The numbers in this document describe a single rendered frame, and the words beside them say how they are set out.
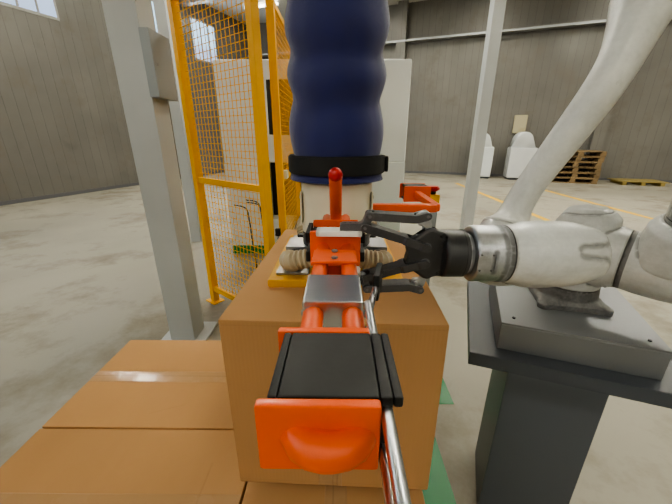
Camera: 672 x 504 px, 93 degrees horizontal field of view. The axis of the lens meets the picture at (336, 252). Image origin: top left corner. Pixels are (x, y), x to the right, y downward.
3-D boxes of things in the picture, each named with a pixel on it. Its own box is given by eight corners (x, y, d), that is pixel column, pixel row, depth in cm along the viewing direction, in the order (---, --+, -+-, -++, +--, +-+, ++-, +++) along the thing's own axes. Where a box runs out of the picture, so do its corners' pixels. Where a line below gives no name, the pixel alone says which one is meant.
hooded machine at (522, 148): (529, 178, 1037) (538, 131, 989) (532, 180, 980) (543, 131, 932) (502, 177, 1064) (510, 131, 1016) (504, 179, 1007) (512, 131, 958)
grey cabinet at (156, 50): (169, 101, 179) (159, 38, 169) (179, 101, 179) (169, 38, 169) (149, 97, 160) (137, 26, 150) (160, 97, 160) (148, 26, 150)
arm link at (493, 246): (509, 292, 48) (469, 292, 48) (483, 268, 56) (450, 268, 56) (521, 233, 45) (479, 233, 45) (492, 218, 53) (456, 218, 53)
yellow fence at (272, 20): (297, 253, 371) (288, 43, 300) (306, 254, 371) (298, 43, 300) (279, 303, 261) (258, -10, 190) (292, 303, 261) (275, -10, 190)
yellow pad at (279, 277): (290, 240, 100) (289, 224, 98) (322, 240, 100) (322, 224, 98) (267, 288, 68) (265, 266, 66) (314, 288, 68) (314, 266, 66)
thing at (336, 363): (282, 375, 28) (278, 326, 26) (367, 376, 28) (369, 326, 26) (259, 470, 20) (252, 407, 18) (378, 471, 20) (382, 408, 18)
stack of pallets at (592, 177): (588, 180, 984) (596, 150, 953) (598, 184, 908) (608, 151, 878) (541, 178, 1025) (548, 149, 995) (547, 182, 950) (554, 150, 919)
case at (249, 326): (290, 327, 125) (284, 229, 112) (393, 330, 124) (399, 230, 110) (240, 482, 69) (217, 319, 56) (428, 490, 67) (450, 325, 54)
